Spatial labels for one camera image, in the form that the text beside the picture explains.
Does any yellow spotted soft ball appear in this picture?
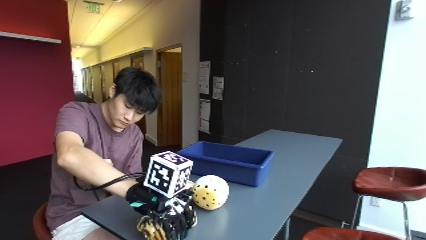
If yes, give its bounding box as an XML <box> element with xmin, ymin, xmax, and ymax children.
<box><xmin>190</xmin><ymin>174</ymin><xmax>232</xmax><ymax>212</ymax></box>

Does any white cube with black markers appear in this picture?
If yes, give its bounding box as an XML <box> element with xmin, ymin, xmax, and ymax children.
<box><xmin>142</xmin><ymin>151</ymin><xmax>194</xmax><ymax>200</ymax></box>

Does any blue plastic bin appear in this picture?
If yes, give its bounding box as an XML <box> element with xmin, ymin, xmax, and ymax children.
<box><xmin>176</xmin><ymin>140</ymin><xmax>275</xmax><ymax>188</ymax></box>

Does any red round bar stool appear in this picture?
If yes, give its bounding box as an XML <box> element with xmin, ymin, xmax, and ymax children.
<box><xmin>32</xmin><ymin>202</ymin><xmax>53</xmax><ymax>240</ymax></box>
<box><xmin>301</xmin><ymin>226</ymin><xmax>405</xmax><ymax>240</ymax></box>
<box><xmin>349</xmin><ymin>166</ymin><xmax>426</xmax><ymax>240</ymax></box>

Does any the person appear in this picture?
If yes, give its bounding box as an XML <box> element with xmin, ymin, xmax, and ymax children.
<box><xmin>45</xmin><ymin>66</ymin><xmax>162</xmax><ymax>240</ymax></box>

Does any white paper notice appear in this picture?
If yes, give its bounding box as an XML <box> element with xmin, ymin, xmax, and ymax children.
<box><xmin>197</xmin><ymin>98</ymin><xmax>212</xmax><ymax>135</ymax></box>
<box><xmin>197</xmin><ymin>60</ymin><xmax>212</xmax><ymax>96</ymax></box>
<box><xmin>210</xmin><ymin>76</ymin><xmax>225</xmax><ymax>101</ymax></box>

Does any wooden door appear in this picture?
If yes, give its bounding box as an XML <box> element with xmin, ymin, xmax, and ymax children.
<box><xmin>156</xmin><ymin>44</ymin><xmax>184</xmax><ymax>148</ymax></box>

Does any green exit sign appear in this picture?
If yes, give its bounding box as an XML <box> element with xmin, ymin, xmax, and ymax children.
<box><xmin>82</xmin><ymin>0</ymin><xmax>106</xmax><ymax>15</ymax></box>

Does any black glove cable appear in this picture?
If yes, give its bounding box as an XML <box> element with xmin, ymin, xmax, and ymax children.
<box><xmin>72</xmin><ymin>172</ymin><xmax>146</xmax><ymax>192</ymax></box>

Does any white wall shelf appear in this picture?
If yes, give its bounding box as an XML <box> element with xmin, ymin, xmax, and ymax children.
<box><xmin>0</xmin><ymin>31</ymin><xmax>62</xmax><ymax>45</ymax></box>

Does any grey wall fixture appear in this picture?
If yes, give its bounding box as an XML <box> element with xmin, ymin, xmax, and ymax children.
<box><xmin>394</xmin><ymin>0</ymin><xmax>414</xmax><ymax>21</ymax></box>

